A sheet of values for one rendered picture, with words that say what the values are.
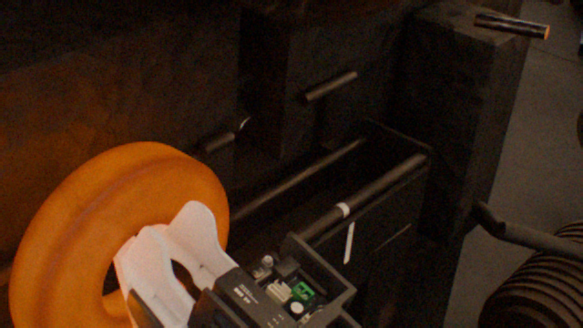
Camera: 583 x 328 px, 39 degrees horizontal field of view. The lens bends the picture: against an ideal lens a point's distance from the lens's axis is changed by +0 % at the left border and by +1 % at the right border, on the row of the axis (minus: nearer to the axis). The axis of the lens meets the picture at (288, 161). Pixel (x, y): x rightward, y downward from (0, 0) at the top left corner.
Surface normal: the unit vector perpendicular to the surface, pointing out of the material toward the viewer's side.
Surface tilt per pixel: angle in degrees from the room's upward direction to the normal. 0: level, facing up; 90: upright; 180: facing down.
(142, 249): 90
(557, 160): 0
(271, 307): 16
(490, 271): 0
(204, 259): 88
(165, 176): 88
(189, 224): 88
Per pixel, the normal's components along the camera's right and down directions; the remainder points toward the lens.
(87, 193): -0.20, -0.64
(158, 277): -0.69, 0.35
